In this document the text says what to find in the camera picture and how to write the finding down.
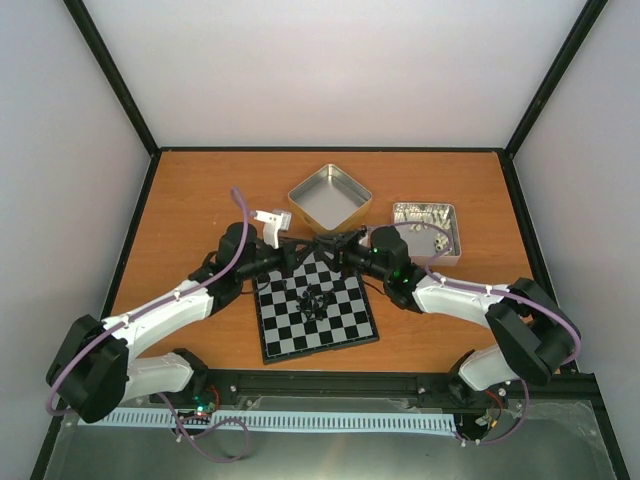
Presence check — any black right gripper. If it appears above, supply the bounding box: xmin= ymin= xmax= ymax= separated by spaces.
xmin=313 ymin=229 xmax=390 ymax=283

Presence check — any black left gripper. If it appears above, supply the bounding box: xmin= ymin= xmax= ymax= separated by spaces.
xmin=239 ymin=237 xmax=317 ymax=282

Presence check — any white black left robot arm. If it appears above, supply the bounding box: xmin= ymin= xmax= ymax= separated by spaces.
xmin=45 ymin=222 xmax=314 ymax=423

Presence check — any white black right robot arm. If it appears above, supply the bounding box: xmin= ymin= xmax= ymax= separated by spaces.
xmin=306 ymin=226 xmax=581 ymax=391

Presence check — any black chess pieces pile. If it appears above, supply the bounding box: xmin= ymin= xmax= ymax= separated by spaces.
xmin=296 ymin=285 xmax=336 ymax=323

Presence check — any black white chess board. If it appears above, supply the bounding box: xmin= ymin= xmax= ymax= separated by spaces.
xmin=253 ymin=253 xmax=379 ymax=365

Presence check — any white chess pieces pile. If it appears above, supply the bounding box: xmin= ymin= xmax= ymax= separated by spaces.
xmin=404 ymin=207 xmax=451 ymax=252

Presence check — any gold square tin box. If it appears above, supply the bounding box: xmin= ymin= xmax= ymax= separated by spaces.
xmin=288 ymin=164 xmax=373 ymax=233

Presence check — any white patterned tin lid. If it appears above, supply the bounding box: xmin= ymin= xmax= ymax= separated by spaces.
xmin=392 ymin=202 xmax=461 ymax=267

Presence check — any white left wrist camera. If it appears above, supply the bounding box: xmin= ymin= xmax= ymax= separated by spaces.
xmin=252 ymin=210 xmax=292 ymax=249

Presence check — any light blue cable duct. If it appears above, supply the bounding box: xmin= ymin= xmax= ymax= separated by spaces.
xmin=96 ymin=408 xmax=456 ymax=436

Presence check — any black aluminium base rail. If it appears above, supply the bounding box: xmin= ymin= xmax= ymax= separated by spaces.
xmin=64 ymin=364 xmax=599 ymax=414

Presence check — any black front left frame post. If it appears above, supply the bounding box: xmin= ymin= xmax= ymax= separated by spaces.
xmin=63 ymin=0 xmax=160 ymax=158

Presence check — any black enclosure frame post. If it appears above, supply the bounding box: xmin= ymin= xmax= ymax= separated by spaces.
xmin=505 ymin=0 xmax=608 ymax=160

